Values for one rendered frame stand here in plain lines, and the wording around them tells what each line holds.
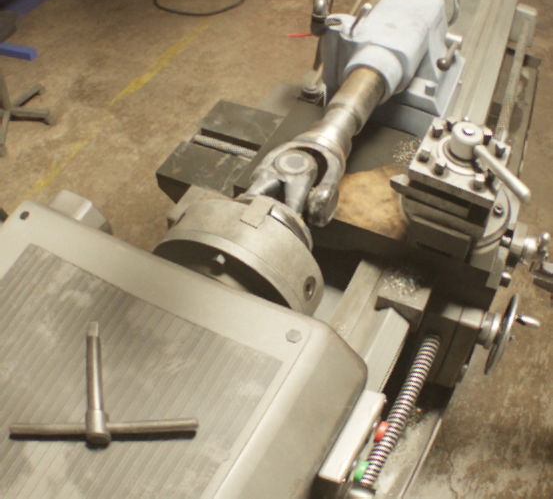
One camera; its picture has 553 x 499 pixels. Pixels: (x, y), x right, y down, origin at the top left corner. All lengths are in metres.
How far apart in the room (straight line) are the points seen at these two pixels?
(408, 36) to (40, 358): 1.09
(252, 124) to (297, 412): 1.08
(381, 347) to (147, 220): 1.57
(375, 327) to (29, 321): 0.76
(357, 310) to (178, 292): 0.66
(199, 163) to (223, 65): 1.95
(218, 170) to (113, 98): 1.89
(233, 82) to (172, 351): 2.72
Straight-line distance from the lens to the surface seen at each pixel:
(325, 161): 1.14
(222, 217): 0.93
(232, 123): 1.63
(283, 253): 0.92
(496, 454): 2.14
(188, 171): 1.51
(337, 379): 0.67
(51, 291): 0.73
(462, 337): 1.40
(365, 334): 1.28
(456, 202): 1.16
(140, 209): 2.69
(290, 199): 1.04
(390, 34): 1.46
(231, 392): 0.62
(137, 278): 0.72
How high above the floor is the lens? 1.89
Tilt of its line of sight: 46 degrees down
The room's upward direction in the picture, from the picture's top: straight up
